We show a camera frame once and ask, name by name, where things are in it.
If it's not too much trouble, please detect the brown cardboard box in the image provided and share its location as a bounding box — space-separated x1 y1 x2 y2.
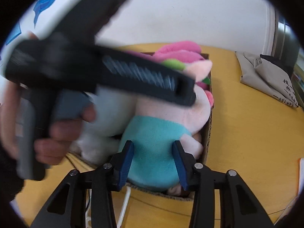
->
66 52 213 201

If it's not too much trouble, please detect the white panda plush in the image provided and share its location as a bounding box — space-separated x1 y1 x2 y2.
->
70 87 137 166

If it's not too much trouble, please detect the pink pig plush teal shirt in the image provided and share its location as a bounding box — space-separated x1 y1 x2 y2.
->
120 84 214 196

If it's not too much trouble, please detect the white orange power bank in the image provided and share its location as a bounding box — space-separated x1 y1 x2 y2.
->
298 158 304 190

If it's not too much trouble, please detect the blue wave wall decal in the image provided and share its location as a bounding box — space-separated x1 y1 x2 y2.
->
33 0 55 27

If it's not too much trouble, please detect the pink plush bear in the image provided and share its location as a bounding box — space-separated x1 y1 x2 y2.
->
123 40 215 107

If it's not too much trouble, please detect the grey canvas bag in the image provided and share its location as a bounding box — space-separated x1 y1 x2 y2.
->
235 52 298 108

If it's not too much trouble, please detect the blue wall poster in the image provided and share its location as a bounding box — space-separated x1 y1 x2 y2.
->
5 22 22 45

